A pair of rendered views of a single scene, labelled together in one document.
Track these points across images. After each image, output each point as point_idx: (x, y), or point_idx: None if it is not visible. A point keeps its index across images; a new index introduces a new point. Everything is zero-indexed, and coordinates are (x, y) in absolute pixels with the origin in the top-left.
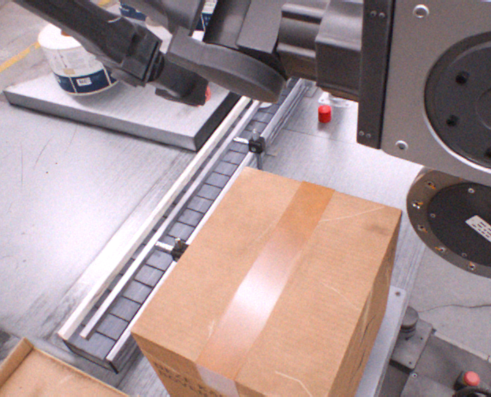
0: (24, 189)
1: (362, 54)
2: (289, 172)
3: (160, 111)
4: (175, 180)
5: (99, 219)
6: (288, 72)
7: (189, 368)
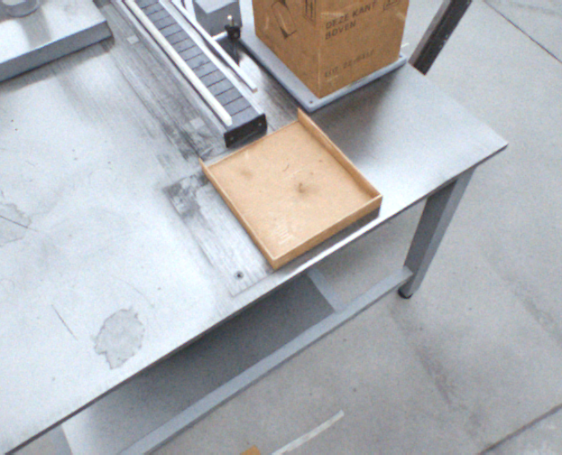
0: (18, 149)
1: None
2: (188, 1)
3: (50, 27)
4: (128, 55)
5: (117, 106)
6: None
7: None
